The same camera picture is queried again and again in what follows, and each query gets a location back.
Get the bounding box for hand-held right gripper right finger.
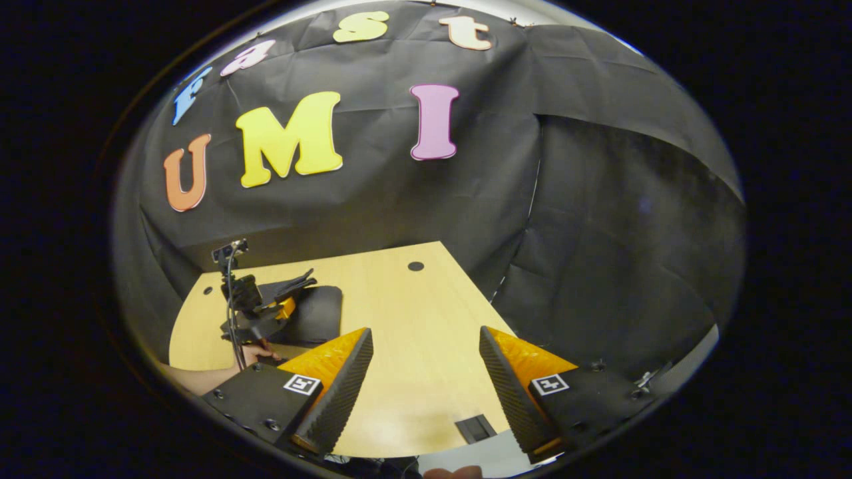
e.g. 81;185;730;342
478;325;658;465

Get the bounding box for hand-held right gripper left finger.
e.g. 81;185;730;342
202;327;375;460

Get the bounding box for black jeans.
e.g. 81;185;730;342
260;285;344;347

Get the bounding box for black backdrop cloth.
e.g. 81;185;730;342
112;0;746;400

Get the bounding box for black table cable port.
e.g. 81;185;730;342
455;414;498;445

